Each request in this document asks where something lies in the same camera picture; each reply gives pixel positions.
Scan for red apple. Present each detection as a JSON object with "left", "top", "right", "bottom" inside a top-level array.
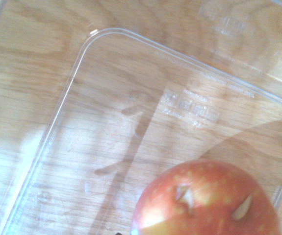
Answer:
[{"left": 130, "top": 158, "right": 282, "bottom": 235}]

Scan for clear plastic container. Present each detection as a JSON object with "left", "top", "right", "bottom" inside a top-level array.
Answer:
[{"left": 0, "top": 0, "right": 282, "bottom": 235}]

